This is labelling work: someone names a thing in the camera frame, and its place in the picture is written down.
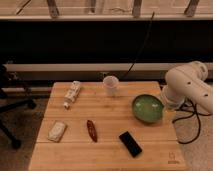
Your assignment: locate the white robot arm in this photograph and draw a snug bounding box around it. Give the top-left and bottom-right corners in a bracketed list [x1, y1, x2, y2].
[161, 61, 213, 114]

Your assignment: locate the green ceramic bowl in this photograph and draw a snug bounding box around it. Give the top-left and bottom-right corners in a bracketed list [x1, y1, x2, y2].
[132, 94, 164, 123]

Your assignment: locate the white tube package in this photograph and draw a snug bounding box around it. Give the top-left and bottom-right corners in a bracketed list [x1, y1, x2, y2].
[63, 81, 81, 109]

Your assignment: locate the black phone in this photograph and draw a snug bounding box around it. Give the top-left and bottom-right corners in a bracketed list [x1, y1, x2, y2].
[119, 131, 142, 157]

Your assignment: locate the black office chair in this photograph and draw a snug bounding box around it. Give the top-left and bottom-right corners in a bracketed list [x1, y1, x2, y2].
[0, 64, 36, 149]

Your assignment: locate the black cable on floor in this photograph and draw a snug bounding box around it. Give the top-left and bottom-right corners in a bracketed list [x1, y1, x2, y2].
[171, 98, 213, 145]

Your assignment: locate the thin black hanging cable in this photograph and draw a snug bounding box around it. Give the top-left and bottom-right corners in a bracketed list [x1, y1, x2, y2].
[118, 11, 156, 82]

